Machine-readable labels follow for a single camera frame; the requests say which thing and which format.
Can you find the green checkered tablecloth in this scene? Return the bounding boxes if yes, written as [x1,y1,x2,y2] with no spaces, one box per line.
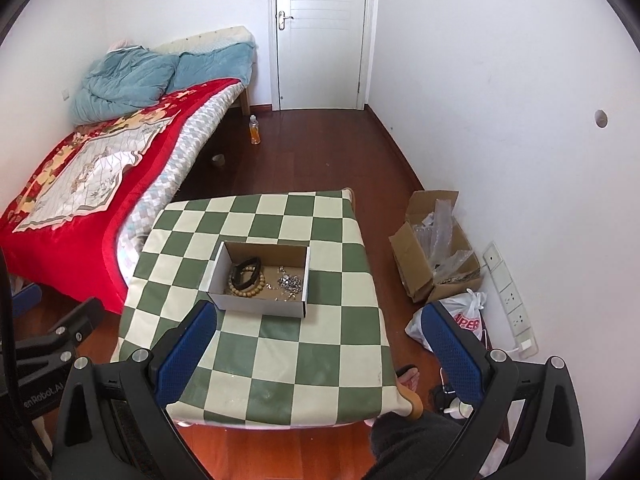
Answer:
[110,187,412,429]

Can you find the wooden bead bracelet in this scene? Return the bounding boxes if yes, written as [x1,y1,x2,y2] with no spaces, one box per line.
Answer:
[226,267,265,298]

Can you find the person's foot in slipper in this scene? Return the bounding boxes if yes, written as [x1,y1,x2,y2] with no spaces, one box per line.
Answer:
[395,364,426,421]

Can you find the black cable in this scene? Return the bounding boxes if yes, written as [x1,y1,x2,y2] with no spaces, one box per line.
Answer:
[0,247,53,466]

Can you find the red printed blanket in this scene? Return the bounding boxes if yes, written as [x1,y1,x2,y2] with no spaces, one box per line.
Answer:
[0,77,241,315]

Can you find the brown cardboard box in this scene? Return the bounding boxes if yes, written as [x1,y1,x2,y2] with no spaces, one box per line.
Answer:
[389,190,483,304]

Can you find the white door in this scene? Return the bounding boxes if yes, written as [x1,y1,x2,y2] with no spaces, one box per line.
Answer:
[270,0,373,111]

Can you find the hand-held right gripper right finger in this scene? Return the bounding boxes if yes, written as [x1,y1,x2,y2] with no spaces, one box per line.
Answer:
[420,301,586,480]

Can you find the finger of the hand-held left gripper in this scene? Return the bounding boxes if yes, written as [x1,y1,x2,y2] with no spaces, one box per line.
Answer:
[11,284,42,317]
[46,296,107,348]

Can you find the white cardboard box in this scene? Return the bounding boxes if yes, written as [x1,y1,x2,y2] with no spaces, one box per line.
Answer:
[207,241,312,320]

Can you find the clear bubble wrap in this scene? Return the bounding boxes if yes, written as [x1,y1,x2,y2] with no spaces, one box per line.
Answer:
[412,199,482,281]

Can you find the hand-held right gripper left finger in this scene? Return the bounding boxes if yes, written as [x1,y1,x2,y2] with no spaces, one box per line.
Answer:
[50,300,218,480]

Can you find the blue quilt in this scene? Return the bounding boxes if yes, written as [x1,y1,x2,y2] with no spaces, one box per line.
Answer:
[69,46,181,126]

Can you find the pale patchwork bed sheet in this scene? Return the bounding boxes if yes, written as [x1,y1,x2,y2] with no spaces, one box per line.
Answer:
[117,82,248,286]

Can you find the person's dark trouser leg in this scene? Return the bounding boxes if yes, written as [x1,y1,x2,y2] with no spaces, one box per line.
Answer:
[370,410,506,480]

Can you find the dark green bangle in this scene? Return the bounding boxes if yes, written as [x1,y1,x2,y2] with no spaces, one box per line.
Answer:
[231,257,263,286]

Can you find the white wall socket strip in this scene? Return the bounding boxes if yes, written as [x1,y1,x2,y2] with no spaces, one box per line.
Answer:
[482,241,540,356]

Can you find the white plastic bag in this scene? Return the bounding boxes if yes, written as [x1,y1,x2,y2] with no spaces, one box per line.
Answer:
[405,290,488,353]

